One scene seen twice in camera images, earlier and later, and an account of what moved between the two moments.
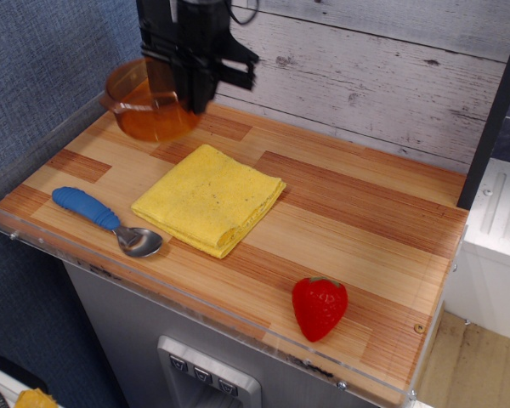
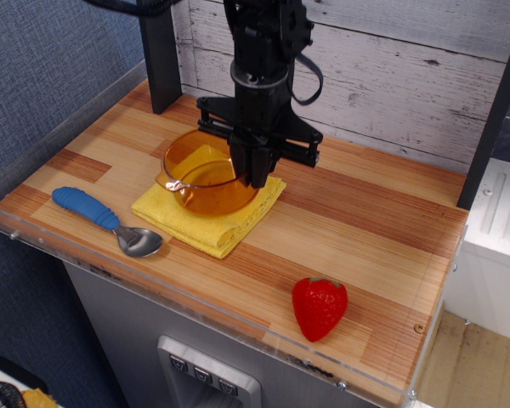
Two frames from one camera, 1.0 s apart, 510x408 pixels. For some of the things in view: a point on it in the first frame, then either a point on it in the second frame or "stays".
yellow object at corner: [36, 398] stays
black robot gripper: [200, 32] to [263, 115]
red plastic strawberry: [319, 305] stays
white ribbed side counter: [488, 280] stays
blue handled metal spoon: [133, 242] stays
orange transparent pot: [148, 99] to [199, 169]
